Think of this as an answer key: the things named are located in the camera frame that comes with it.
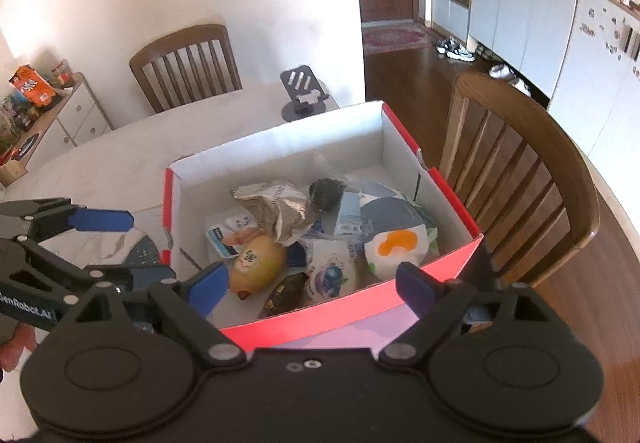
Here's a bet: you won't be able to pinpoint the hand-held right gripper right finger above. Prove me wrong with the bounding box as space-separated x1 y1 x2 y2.
378 261 548 370

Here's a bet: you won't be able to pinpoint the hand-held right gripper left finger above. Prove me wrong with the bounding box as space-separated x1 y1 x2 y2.
77 261 248 367

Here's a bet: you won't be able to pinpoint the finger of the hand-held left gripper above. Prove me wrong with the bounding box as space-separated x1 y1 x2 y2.
0 197 135 250
82 263 181 295

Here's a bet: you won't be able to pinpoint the white plastic bag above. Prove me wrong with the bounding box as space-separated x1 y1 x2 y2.
357 180 441 280

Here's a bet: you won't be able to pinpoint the orange print jelly cup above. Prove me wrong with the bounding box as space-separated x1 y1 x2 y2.
205 216 258 260

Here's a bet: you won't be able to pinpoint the black snack bar packet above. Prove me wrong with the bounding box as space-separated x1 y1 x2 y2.
257 271 309 319

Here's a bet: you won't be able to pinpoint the blueberry print bread packet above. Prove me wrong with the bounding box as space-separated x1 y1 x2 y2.
299 238 362 300

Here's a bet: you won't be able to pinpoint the red cardboard box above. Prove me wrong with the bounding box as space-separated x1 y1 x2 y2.
162 102 485 353

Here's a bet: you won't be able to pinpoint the silver foil snack packet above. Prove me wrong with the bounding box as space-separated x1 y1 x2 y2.
230 180 325 248

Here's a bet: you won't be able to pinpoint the dark cookie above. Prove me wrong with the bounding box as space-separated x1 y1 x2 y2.
307 151 362 213

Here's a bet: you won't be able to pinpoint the white marble pattern desktop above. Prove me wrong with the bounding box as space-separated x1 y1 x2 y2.
0 80 481 374

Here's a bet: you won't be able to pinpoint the person's left hand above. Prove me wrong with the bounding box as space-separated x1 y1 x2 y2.
0 320 40 374

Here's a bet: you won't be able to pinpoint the yellow pear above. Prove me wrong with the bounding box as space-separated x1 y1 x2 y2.
227 235 289 300

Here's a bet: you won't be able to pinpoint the light blue small carton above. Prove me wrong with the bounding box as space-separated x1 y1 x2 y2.
334 193 368 244

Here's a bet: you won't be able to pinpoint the blue round plate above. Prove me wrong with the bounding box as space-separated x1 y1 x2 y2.
14 136 41 160

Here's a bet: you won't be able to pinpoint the white drawer cabinet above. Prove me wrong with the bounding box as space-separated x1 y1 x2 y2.
0 72 115 186

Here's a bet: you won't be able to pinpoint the orange snack bag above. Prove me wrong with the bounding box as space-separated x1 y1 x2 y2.
9 64 55 107

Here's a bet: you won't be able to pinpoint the red label jar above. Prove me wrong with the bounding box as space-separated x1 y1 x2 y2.
50 60 76 88

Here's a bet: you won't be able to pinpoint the wooden chair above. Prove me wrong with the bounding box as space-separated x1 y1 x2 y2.
439 72 601 287
129 24 244 114

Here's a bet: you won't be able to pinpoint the black phone stand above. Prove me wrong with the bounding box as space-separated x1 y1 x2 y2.
279 64 331 123

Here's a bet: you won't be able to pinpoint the white shoes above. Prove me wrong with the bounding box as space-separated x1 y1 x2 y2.
487 63 534 97

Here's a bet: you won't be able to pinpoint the black white sneakers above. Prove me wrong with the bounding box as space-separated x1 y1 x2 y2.
436 38 476 62

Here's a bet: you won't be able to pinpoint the patterned red rug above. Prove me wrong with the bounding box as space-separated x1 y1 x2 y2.
362 22 434 55

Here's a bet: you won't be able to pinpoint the white cabinet with stickers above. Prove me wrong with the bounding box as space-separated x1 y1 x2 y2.
545 0 640 160

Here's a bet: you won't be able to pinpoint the white cabinet black handles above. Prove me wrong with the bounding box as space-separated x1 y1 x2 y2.
430 0 583 97

